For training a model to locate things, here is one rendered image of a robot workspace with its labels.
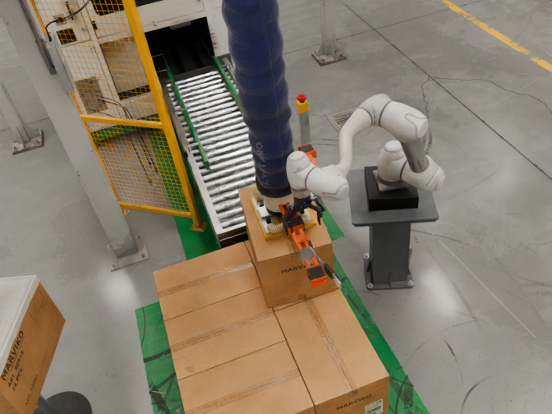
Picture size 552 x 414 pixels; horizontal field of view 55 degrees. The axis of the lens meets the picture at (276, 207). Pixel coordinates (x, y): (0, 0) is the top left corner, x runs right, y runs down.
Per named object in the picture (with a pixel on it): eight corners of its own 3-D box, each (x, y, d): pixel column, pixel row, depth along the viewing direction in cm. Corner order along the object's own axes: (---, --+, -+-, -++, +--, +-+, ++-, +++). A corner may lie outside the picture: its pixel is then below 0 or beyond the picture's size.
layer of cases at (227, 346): (168, 310, 359) (152, 272, 332) (306, 262, 375) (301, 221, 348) (211, 486, 273) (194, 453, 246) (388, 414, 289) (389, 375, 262)
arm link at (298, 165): (282, 185, 232) (306, 196, 225) (278, 157, 221) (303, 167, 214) (298, 172, 237) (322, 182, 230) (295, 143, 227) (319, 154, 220)
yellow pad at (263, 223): (250, 200, 307) (248, 194, 304) (266, 195, 309) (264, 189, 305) (265, 241, 283) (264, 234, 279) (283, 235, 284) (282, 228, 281)
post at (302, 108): (307, 205, 439) (295, 100, 371) (315, 203, 440) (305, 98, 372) (310, 210, 434) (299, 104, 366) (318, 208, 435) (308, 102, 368)
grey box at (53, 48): (65, 80, 334) (45, 34, 314) (74, 77, 335) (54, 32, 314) (66, 94, 319) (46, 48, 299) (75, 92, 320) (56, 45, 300)
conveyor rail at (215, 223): (161, 94, 522) (156, 76, 509) (167, 92, 523) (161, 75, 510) (221, 253, 355) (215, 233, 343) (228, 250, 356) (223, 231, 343)
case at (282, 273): (248, 236, 344) (237, 189, 317) (307, 221, 348) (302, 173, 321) (268, 309, 300) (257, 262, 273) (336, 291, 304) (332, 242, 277)
